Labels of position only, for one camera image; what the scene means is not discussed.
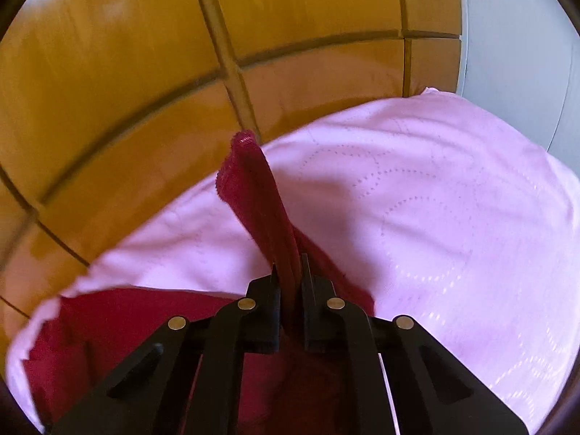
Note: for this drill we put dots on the pink bed sheet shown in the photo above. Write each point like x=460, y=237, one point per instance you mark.
x=430, y=217

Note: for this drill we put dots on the dark red garment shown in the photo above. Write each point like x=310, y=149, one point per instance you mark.
x=258, y=199

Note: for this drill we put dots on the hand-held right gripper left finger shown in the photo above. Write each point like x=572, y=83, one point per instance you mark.
x=262, y=312

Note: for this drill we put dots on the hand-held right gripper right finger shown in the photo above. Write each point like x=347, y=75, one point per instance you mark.
x=319, y=312

